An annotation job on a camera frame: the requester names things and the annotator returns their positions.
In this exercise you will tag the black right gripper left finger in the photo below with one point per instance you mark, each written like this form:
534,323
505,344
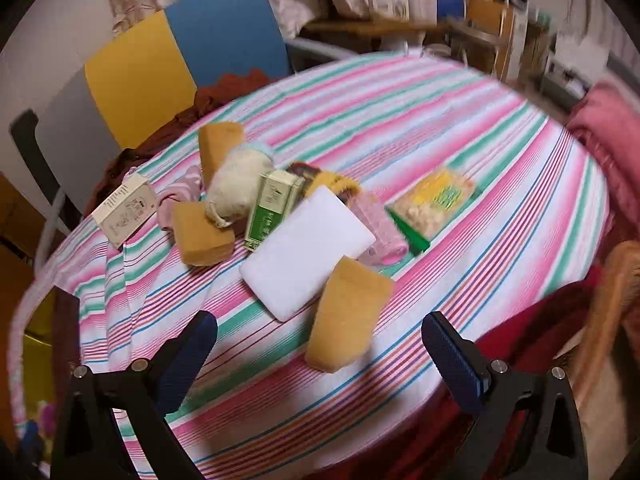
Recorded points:
88,443

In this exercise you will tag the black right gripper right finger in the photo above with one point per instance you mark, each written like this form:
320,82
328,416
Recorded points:
526,425

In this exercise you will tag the yellow sponge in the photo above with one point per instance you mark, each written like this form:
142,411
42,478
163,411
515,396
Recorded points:
200,242
347,314
215,141

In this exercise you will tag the cream fuzzy sock roll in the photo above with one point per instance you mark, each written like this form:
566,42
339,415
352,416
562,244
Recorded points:
234,186

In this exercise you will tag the yellow red green sock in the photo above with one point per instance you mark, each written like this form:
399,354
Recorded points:
343,187

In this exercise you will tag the red cloth lower right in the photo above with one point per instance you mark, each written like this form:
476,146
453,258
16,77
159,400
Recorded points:
425,446

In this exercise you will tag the green flat packet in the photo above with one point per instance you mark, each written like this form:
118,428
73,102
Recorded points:
417,243

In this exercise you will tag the beige cardboard box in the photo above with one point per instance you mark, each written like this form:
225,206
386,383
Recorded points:
126,209

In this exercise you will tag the yellow snack packet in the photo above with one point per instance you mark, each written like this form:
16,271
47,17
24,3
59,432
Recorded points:
431,203

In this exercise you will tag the white foam block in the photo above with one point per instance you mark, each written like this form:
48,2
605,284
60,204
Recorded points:
294,262

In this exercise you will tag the pink striped sock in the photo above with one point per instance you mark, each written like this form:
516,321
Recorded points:
185,189

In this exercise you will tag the striped pink green bedsheet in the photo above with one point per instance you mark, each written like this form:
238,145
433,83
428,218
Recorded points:
387,120

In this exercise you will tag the green white carton box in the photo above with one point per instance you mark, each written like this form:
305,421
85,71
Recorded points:
278,194

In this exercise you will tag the pink blanket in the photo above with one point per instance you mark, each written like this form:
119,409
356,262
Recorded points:
608,126

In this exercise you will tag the grey yellow blue chair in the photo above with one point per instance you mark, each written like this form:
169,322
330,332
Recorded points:
150,73

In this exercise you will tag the dark red cloth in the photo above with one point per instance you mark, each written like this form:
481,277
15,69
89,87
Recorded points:
228,88

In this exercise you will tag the wooden desk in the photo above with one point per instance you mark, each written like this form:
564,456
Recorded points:
367,36

